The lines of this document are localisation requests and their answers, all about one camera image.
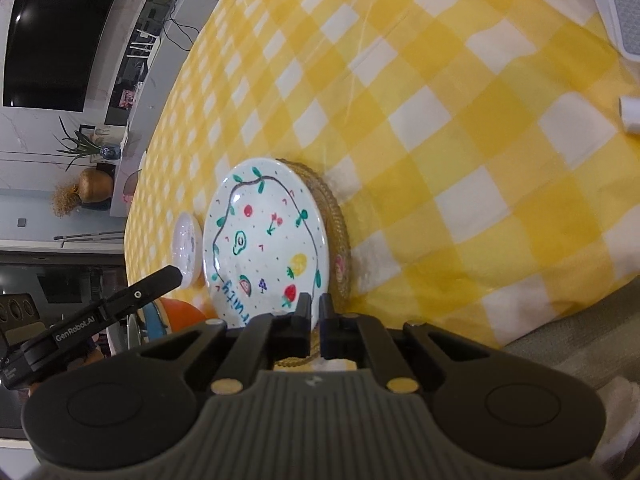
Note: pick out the gold round vase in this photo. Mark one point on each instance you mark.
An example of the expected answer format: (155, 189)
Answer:
(97, 185)

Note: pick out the yellow checked tablecloth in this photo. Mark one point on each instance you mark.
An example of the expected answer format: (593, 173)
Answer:
(450, 160)

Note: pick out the pink bag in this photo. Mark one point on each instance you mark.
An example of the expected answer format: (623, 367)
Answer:
(127, 196)

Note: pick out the white cylindrical object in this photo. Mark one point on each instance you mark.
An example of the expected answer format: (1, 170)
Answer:
(631, 115)

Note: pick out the white fruit-print plate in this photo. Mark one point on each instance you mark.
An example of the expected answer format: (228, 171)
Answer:
(265, 240)

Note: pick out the grey chair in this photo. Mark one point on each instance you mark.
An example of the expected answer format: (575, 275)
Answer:
(617, 5)

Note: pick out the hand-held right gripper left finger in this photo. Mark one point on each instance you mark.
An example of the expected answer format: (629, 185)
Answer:
(304, 321)

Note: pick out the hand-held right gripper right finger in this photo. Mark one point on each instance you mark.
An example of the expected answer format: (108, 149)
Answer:
(325, 325)

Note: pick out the dried flower bunch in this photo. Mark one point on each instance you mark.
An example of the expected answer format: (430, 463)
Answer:
(64, 200)

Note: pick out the dark glass sliding door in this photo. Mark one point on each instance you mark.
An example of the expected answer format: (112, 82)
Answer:
(55, 275)

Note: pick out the black flat-screen television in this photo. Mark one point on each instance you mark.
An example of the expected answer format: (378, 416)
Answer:
(60, 25)

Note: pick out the white router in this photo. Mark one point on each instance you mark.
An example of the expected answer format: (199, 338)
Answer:
(141, 44)

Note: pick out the green plant in blue vase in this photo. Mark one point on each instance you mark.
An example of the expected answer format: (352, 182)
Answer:
(90, 147)

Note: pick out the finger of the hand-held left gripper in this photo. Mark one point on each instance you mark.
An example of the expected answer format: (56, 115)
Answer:
(145, 290)

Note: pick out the grey television cabinet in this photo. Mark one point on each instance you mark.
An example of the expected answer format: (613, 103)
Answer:
(150, 85)

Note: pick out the small white patterned plate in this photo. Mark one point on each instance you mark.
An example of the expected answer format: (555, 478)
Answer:
(189, 250)

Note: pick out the pink box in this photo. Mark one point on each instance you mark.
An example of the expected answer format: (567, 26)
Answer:
(128, 98)

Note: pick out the clear glass flower-print plate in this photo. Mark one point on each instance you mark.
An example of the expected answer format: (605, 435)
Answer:
(337, 240)

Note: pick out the white cloth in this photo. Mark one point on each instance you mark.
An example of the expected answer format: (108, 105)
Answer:
(620, 420)

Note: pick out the orange and blue bowl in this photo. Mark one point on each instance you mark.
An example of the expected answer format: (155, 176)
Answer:
(180, 312)

